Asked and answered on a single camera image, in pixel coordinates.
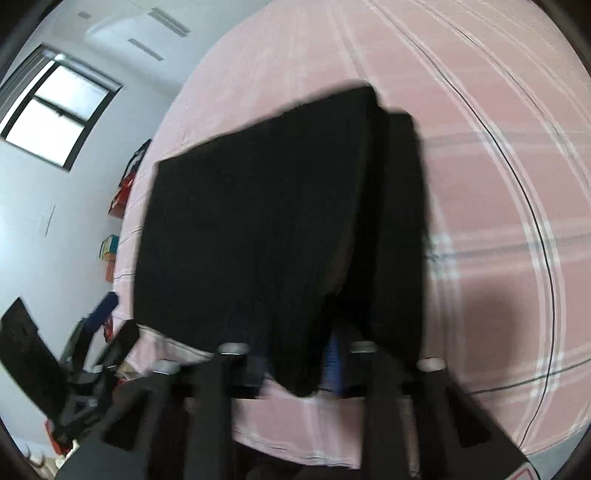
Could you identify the red gift box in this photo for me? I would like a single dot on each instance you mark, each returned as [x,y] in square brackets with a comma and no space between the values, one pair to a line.
[121,201]

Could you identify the red and black bag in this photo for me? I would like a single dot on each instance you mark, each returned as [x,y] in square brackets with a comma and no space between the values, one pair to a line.
[137,159]

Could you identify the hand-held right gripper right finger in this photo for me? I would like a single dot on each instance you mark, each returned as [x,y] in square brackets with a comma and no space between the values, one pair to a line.
[333,369]

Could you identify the teal box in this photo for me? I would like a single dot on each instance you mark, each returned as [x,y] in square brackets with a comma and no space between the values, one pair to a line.
[109,247]

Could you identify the pink plaid bed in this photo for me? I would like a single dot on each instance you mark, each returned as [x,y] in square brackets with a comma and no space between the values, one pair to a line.
[485,161]

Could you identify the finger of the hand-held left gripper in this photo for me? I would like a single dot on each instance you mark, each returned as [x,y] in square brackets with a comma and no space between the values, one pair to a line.
[122,341]
[104,307]

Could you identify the red shoe box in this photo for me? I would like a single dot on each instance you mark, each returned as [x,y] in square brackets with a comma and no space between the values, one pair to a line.
[111,271]

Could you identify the black pants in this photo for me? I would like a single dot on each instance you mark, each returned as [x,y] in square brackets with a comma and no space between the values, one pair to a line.
[258,230]

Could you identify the black framed window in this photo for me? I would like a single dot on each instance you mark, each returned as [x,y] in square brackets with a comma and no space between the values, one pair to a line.
[55,110]

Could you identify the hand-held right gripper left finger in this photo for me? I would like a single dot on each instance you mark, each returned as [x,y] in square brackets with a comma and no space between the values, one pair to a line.
[212,406]

